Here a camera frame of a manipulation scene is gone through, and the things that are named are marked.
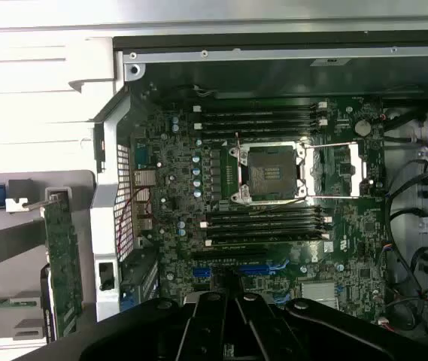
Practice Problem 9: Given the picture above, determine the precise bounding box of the silver chipset heat sink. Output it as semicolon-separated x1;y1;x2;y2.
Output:
299;281;337;309

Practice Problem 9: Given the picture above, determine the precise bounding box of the blue expansion slot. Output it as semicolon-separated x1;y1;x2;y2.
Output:
193;265;290;278

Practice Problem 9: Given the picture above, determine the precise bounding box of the green motherboard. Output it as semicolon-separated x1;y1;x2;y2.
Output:
130;93;387;335

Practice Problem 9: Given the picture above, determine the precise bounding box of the black expansion slot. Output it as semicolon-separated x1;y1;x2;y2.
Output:
190;246;272;261

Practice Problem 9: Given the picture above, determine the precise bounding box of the black RAM slot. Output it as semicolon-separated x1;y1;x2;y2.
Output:
200;211;331;220
202;235;331;246
193;120;329;129
193;128;329;138
193;103;329;113
193;111;329;121
200;219;331;229
200;227;331;237

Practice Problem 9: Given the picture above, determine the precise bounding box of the black open PC case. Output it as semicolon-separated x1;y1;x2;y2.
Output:
89;29;428;361

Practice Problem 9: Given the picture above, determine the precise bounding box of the silver socket cover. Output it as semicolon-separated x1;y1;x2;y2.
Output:
303;141;369;199

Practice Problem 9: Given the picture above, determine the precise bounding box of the grey parts rack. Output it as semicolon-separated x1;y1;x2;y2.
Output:
0;168;98;341

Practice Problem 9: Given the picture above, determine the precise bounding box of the CPU socket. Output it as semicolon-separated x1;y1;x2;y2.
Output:
228;142;309;206

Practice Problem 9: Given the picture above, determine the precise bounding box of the thin locking lever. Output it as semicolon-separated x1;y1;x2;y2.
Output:
235;130;244;187

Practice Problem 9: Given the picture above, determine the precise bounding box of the silver coin battery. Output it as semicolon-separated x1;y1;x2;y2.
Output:
354;119;372;137

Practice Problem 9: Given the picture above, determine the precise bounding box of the black wire bundle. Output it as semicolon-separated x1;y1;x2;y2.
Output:
384;157;428;332

